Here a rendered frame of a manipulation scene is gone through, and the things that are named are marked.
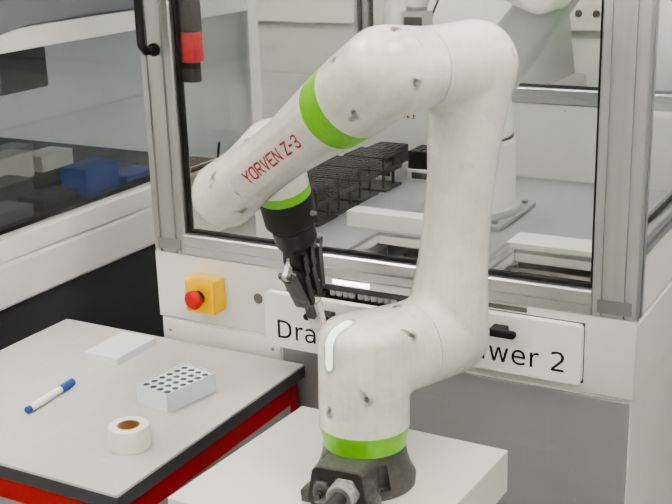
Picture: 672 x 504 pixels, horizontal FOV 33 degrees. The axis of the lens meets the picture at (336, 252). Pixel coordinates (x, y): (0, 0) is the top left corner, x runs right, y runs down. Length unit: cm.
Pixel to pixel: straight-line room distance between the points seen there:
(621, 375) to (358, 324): 62
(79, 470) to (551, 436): 84
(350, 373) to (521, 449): 67
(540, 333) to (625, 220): 26
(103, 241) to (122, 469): 100
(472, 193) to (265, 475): 51
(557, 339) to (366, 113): 72
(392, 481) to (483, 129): 51
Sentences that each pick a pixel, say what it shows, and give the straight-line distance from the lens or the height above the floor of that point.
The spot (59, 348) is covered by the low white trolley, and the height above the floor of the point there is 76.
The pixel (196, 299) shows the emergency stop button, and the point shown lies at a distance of 231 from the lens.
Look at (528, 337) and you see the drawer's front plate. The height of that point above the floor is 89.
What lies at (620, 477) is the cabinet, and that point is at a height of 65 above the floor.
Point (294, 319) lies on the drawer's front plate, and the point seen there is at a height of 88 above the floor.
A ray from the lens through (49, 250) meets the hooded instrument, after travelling 268.
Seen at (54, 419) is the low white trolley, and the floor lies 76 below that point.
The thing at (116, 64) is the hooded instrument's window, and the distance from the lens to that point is 284.
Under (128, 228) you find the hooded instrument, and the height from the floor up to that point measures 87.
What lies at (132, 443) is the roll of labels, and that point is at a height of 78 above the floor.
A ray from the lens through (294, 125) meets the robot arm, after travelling 155.
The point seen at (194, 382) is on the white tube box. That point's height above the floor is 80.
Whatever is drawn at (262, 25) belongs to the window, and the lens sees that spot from 219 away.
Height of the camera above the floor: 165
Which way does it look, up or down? 17 degrees down
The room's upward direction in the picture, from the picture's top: 2 degrees counter-clockwise
